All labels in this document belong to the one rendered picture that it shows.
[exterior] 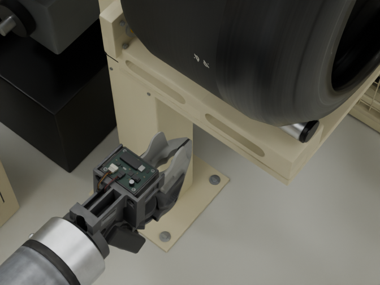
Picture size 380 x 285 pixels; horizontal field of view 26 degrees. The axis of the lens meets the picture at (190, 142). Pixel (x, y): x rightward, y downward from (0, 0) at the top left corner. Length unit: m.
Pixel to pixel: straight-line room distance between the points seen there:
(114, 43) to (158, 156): 0.32
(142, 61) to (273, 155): 0.27
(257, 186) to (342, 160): 0.25
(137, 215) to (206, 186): 1.21
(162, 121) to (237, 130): 0.49
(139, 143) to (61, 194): 0.40
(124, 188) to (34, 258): 0.14
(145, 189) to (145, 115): 0.77
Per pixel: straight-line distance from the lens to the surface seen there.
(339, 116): 1.39
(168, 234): 2.13
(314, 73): 0.97
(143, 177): 0.99
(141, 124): 1.80
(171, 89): 1.38
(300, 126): 1.24
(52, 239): 0.96
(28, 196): 2.24
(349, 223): 2.20
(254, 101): 1.00
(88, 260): 0.96
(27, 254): 0.95
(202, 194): 2.19
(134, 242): 1.08
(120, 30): 1.34
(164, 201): 1.04
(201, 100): 1.32
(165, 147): 1.09
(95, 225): 0.96
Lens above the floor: 1.97
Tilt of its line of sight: 60 degrees down
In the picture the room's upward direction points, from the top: straight up
